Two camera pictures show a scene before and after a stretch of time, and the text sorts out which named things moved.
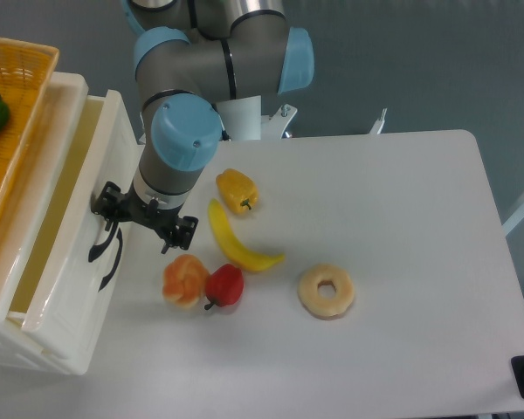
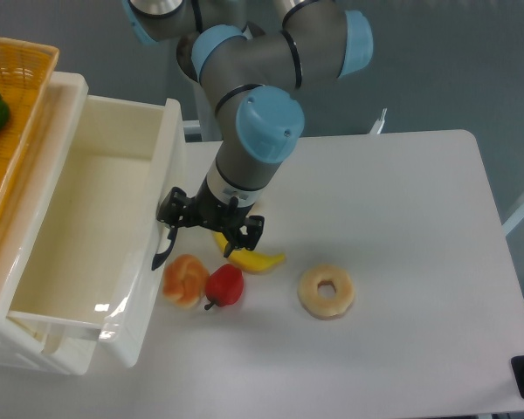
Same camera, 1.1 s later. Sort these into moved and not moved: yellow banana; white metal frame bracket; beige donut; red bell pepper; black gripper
Moved: black gripper
Not moved: white metal frame bracket; beige donut; yellow banana; red bell pepper
